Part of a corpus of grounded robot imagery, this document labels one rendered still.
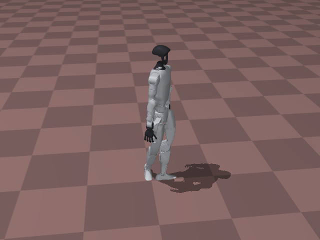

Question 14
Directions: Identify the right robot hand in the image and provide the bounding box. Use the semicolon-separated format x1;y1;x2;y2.
144;122;157;143

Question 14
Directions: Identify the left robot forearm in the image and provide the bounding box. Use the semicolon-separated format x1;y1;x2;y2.
165;92;171;109

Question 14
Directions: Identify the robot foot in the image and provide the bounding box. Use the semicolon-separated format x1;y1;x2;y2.
155;173;176;181
144;164;153;181

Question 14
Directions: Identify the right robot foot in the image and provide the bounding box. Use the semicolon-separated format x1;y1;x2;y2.
144;164;153;181

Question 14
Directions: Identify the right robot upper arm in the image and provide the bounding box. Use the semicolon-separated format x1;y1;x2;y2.
148;73;160;107

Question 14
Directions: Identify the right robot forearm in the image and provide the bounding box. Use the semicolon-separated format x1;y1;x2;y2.
146;100;156;128

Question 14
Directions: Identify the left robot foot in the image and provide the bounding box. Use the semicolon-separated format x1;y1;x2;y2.
155;173;176;181

